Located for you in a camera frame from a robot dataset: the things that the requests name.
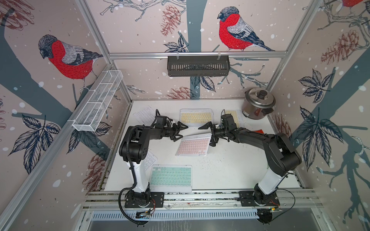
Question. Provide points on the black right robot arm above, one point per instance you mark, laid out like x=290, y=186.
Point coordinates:
x=281, y=155

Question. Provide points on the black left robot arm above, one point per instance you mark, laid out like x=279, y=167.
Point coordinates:
x=134, y=149

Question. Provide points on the white keyboard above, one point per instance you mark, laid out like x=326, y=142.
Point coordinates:
x=146, y=116
x=150, y=160

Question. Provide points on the yellow keyboard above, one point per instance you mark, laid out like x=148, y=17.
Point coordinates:
x=237, y=115
x=196, y=117

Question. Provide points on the white wire mesh basket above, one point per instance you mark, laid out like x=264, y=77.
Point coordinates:
x=94, y=110

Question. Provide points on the green keyboard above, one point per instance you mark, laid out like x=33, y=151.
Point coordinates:
x=171, y=178

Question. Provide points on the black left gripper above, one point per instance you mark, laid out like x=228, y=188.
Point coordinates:
x=176, y=134

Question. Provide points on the steel rice cooker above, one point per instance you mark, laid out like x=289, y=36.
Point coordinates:
x=258, y=103

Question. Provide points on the aluminium frame rail base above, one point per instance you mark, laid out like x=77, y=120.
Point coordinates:
x=233, y=199

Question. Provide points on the black hanging wire basket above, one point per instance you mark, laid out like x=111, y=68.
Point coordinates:
x=198, y=66

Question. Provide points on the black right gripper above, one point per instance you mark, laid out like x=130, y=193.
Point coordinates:
x=214, y=139

